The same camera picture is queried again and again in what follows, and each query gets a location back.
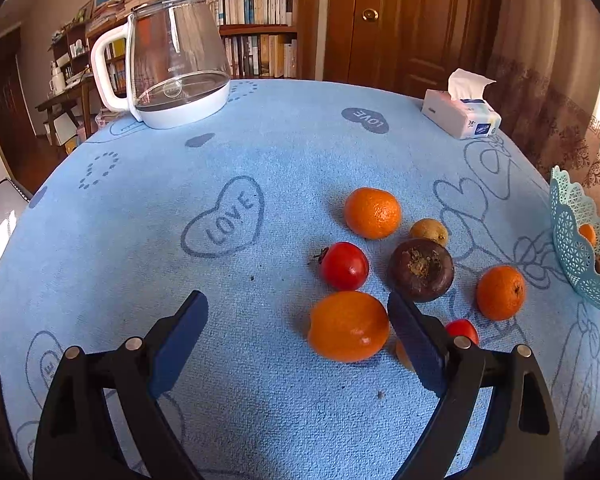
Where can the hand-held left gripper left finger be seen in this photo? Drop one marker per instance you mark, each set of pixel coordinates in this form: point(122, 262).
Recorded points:
point(180, 340)

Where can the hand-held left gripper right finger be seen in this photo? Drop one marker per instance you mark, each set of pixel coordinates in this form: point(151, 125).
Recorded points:
point(415, 340)

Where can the small red tomato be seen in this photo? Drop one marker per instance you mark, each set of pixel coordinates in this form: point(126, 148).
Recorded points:
point(464, 330)

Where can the large oval orange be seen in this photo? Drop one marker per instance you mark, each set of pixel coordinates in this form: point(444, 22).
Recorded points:
point(349, 326)

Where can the dark purple mangosteen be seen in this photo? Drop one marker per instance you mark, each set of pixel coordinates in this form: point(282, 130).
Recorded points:
point(422, 270)

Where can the round orange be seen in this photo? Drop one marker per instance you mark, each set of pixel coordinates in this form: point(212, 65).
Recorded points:
point(588, 233)
point(372, 212)
point(501, 286)

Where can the large red tomato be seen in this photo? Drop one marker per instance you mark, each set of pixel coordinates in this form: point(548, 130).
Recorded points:
point(344, 266)

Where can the light blue lattice fruit basket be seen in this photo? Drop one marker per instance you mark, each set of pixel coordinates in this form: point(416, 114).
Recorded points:
point(570, 240)

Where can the small orange kumquat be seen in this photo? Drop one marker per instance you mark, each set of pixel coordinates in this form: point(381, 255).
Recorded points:
point(404, 355)

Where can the small yellowish brown fruit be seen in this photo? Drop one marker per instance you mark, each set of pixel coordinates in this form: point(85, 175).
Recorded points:
point(429, 231)

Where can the grey stones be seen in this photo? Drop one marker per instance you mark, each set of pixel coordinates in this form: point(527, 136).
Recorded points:
point(0, 205)

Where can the white tissue pack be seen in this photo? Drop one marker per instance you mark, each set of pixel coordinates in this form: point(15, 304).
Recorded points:
point(460, 115)

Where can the wooden desk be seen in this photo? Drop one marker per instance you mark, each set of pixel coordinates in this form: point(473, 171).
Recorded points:
point(65, 97)

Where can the patterned beige curtain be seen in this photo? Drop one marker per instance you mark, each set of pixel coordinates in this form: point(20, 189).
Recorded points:
point(545, 85)

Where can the small wooden shelf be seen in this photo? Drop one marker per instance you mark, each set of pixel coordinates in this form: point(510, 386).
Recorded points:
point(72, 55)

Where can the brown wooden door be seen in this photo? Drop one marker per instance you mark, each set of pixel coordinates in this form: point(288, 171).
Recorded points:
point(415, 20)

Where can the wooden bookshelf with books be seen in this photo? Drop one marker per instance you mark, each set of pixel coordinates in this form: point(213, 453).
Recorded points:
point(260, 25)

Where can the brass door knob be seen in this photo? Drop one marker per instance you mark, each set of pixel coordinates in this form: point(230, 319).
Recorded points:
point(370, 14)

